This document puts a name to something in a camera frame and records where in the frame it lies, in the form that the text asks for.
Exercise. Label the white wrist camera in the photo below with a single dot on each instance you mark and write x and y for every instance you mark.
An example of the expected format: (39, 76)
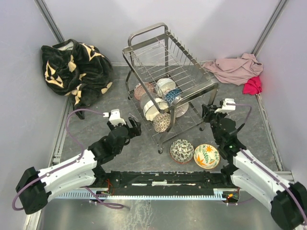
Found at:
(114, 117)
(228, 105)

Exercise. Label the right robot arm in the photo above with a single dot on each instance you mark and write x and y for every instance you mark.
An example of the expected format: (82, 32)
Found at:
(286, 201)

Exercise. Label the stainless steel dish rack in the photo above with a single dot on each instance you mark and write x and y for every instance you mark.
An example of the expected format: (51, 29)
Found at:
(154, 52)

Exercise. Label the dusty pink cloth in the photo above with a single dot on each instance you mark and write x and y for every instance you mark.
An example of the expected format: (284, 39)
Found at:
(235, 71)

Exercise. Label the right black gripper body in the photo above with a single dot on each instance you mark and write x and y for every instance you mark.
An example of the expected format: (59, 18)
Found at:
(213, 123)

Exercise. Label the magenta cloth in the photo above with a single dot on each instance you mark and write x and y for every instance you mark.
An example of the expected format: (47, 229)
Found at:
(253, 86)

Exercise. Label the black leaf patterned bowl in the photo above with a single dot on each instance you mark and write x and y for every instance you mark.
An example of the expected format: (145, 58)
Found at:
(181, 151)

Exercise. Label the aluminium frame rail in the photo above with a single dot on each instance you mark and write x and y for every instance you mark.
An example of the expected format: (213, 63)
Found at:
(32, 219)

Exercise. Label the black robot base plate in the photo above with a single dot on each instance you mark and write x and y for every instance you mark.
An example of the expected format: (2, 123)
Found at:
(162, 183)

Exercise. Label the blue triangle patterned bowl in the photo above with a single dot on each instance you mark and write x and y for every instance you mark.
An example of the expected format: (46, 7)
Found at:
(171, 95)

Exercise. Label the white scalloped bowl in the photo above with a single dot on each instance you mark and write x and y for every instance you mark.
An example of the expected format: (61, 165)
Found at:
(149, 109)

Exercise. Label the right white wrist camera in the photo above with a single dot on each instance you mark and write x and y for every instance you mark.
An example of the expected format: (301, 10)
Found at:
(228, 105)

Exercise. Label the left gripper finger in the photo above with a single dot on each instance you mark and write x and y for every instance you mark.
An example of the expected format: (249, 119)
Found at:
(135, 129)
(111, 127)

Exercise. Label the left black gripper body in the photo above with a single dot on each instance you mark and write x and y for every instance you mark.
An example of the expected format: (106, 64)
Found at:
(128, 136)

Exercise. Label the light blue cable duct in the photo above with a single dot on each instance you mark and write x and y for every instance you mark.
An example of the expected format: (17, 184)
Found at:
(215, 195)

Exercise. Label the yellow floral bowl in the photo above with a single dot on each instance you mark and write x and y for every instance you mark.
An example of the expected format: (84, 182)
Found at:
(206, 156)

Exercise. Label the black and cream blanket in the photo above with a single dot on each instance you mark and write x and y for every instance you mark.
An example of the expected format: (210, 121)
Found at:
(77, 70)

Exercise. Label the brown cross patterned bowl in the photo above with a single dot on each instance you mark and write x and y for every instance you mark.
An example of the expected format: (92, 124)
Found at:
(161, 122)

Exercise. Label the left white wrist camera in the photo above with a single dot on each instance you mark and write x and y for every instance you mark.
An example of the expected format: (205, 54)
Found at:
(114, 117)

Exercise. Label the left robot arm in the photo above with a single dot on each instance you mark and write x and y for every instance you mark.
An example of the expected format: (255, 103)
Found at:
(38, 187)

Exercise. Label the plain white bowl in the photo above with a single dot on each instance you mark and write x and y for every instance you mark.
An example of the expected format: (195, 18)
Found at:
(163, 85)

